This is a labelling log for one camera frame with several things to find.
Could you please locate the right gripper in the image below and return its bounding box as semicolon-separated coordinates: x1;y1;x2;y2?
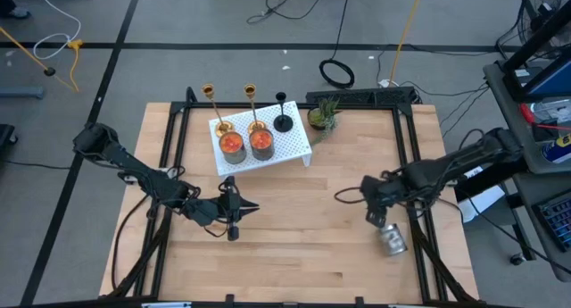
360;173;402;229

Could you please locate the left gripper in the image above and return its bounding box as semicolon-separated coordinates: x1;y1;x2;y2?
183;176;261;242

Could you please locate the silver ribbed candle tin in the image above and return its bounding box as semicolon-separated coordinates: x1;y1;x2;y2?
378;222;409;257

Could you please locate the gold candlestick holder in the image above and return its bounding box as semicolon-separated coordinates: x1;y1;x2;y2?
201;83;236;138
243;83;268;135

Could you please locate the white perforated metal shelf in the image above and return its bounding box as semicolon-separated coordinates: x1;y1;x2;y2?
208;100;313;178

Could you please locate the black candlestick holder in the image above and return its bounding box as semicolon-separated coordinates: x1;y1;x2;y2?
272;91;294;134

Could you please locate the white paper sheet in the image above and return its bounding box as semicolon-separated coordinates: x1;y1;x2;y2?
457;167;505;224

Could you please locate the potted green succulent plant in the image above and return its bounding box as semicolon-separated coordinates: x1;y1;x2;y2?
306;96;343;146

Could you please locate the grey equipment cart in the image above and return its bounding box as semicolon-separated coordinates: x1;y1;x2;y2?
484;60;571;282

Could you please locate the black keyboard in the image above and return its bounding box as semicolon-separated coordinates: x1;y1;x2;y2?
533;191;571;254

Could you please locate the blue yellow spray can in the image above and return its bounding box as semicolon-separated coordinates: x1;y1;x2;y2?
542;133;571;165

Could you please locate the black monitor blue screen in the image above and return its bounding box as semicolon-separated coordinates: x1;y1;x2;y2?
498;4;571;104

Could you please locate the grey table foot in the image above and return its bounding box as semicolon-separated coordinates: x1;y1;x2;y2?
0;85;46;100

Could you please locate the black floor fan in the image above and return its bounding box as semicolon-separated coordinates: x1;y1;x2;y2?
517;0;571;62

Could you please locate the person's foot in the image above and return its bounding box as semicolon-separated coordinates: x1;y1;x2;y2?
0;0;32;20

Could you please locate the black aluminium table frame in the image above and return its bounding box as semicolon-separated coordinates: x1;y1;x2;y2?
100;87;481;305

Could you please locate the coiled black cable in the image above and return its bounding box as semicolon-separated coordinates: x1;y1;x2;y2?
318;0;356;89

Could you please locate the long yellow cable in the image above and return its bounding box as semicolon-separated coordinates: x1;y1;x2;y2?
389;0;425;85

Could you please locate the thin black floor cable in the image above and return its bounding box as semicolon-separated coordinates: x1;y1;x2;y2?
246;0;329;26

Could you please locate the yellow cable with plug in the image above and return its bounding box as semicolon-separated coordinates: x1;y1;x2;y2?
0;26;85;94

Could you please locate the white floor cable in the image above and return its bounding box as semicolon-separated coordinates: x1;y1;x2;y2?
33;0;83;61

